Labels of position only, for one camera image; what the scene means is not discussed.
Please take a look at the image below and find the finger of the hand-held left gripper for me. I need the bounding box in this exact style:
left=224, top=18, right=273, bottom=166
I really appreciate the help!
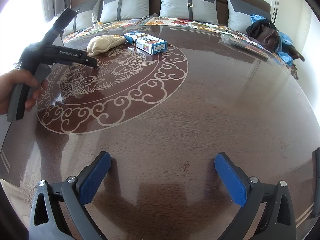
left=80, top=53, right=98, bottom=68
left=19, top=7, right=77, bottom=68

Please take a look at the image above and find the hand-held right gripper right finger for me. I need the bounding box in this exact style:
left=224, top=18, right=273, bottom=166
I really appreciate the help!
left=214, top=152, right=297, bottom=240

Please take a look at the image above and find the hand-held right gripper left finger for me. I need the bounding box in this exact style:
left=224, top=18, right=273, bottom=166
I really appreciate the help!
left=29, top=151, right=112, bottom=240

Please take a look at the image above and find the brown patterned wooden desktop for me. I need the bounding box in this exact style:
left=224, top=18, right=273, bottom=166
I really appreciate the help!
left=0, top=22, right=320, bottom=240

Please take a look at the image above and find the person's left hand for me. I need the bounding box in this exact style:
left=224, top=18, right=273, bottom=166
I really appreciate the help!
left=0, top=69, right=48, bottom=117

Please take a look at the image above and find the cream knitted pouch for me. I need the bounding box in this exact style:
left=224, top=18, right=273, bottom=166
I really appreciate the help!
left=86, top=34, right=125, bottom=57

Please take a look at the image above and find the grey two-tone pillow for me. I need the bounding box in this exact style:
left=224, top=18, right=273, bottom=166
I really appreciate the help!
left=64, top=0, right=104, bottom=34
left=226, top=0, right=272, bottom=30
left=158, top=0, right=217, bottom=24
left=100, top=0, right=154, bottom=23

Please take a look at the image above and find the blue and white carton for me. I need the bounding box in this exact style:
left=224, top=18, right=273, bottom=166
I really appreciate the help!
left=124, top=31, right=167, bottom=55

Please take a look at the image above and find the black smartphone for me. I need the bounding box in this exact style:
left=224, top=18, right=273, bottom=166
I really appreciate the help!
left=311, top=147, right=320, bottom=218

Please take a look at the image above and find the floral blanket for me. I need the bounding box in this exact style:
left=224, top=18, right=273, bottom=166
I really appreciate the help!
left=62, top=15, right=298, bottom=78

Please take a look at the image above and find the clear plastic bag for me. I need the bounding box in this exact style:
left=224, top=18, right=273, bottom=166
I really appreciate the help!
left=220, top=34, right=269, bottom=60

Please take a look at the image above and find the brown leather bag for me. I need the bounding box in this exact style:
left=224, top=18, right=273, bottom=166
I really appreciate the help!
left=255, top=21, right=279, bottom=50

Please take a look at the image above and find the black garment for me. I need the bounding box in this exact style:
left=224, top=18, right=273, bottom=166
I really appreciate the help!
left=246, top=19, right=272, bottom=37

